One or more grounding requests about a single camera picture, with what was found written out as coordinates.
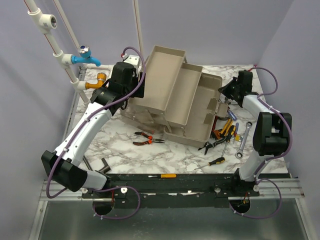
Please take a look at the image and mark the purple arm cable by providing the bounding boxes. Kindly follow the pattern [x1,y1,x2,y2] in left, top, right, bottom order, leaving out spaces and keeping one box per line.
[228,66,293,220]
[46,46,146,221]

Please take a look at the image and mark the orange handled screwdriver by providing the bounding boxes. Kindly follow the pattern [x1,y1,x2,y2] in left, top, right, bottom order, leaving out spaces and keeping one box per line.
[147,173,177,179]

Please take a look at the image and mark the grey metal t-handle tool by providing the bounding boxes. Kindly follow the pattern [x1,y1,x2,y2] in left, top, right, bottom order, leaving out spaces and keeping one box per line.
[82,156,111,174]

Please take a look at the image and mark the black yellow small screwdriver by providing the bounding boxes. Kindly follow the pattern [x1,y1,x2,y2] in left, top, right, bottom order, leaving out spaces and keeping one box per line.
[195,157,225,170]

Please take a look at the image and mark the beige toolbox with clear lid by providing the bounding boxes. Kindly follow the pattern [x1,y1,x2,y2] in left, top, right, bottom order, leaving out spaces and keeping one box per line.
[120,45,228,148]

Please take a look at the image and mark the steel ratchet wrench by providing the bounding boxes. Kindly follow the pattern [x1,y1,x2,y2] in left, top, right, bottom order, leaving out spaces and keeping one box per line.
[235,121,253,159]

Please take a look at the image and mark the blue water tap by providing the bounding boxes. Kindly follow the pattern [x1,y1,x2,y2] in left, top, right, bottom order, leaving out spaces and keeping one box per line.
[71,45,101,67]

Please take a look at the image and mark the black yellow large screwdriver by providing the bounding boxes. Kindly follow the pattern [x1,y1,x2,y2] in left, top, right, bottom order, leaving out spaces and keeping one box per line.
[225,125,237,142]

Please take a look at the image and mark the white pvc pipe frame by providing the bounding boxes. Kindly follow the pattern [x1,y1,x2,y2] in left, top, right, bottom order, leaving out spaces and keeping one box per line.
[22,0,145,105]

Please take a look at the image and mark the orange black needle-nose pliers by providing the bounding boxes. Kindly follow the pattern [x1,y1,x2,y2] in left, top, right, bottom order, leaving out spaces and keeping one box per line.
[133,131,165,146]

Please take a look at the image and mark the blue clear tester screwdriver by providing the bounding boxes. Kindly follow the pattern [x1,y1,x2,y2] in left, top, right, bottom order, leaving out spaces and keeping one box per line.
[228,110,238,121]

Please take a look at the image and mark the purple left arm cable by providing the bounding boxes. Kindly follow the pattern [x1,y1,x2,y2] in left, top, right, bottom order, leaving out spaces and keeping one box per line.
[46,46,146,221]

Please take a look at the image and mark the black wire stripper pliers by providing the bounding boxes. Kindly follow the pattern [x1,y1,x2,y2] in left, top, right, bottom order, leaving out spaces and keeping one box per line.
[198,138,226,155]

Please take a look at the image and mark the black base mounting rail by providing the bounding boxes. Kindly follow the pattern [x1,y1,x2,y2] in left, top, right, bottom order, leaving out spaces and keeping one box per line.
[50,172,293,210]

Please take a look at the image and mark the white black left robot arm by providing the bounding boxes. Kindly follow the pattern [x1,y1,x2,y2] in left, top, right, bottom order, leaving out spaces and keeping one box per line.
[41,62,146,198]

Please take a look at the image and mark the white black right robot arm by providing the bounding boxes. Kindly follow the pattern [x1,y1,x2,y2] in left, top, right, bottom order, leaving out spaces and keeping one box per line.
[218,70,293,196]

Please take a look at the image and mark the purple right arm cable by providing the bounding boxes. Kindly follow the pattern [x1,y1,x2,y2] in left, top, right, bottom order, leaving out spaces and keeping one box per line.
[228,66,293,220]

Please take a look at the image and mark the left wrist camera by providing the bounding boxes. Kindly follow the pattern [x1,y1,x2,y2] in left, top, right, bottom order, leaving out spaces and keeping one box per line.
[121,53,141,69]

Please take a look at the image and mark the orange water tap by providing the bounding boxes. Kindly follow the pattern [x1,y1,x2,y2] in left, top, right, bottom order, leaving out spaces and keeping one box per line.
[84,72,107,90]

